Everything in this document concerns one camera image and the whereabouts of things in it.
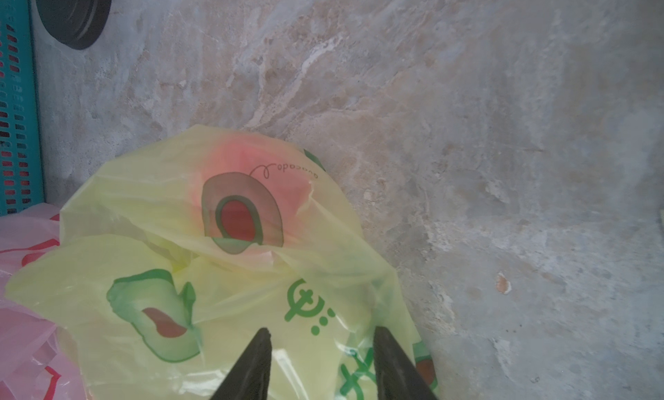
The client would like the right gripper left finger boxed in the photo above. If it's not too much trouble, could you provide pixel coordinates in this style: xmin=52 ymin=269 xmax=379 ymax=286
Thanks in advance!
xmin=210 ymin=327 xmax=273 ymax=400

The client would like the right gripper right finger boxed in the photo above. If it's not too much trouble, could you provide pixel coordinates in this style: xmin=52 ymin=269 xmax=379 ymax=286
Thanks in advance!
xmin=373 ymin=327 xmax=437 ymax=400

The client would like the yellow-green plastic bag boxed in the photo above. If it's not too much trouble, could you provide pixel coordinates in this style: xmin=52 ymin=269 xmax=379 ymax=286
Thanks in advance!
xmin=6 ymin=127 xmax=437 ymax=399

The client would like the pink plastic bag back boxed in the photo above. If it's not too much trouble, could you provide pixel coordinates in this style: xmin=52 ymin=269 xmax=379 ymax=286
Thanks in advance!
xmin=1 ymin=204 xmax=86 ymax=399

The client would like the teal plastic basket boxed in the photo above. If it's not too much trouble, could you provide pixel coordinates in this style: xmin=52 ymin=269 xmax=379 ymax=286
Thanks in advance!
xmin=0 ymin=0 xmax=45 ymax=216

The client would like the microphone on black stand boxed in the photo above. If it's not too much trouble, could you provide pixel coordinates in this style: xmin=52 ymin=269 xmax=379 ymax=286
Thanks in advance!
xmin=35 ymin=0 xmax=112 ymax=51

